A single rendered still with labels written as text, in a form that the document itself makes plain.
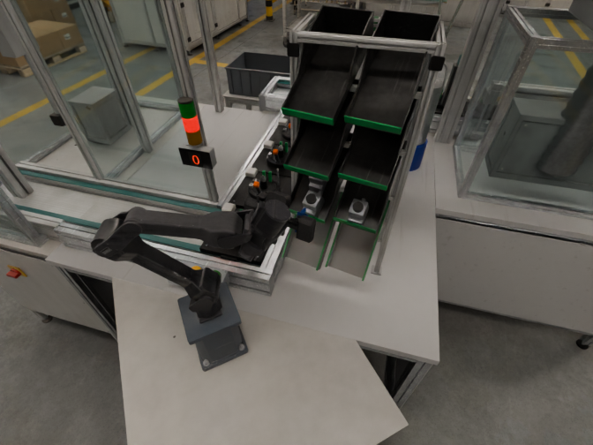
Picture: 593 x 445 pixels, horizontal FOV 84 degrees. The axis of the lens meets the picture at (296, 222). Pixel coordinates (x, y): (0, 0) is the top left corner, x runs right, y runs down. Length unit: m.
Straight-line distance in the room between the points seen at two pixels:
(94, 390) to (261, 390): 1.33
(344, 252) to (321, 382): 0.41
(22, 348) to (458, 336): 2.59
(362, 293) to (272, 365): 0.41
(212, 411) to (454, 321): 1.66
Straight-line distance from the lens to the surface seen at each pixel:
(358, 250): 1.11
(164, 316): 1.26
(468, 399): 2.17
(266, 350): 1.12
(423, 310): 1.26
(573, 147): 1.67
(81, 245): 1.57
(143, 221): 0.72
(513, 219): 1.75
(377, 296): 1.25
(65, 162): 2.19
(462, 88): 2.01
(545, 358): 2.49
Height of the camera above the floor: 1.88
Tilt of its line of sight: 45 degrees down
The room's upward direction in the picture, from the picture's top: straight up
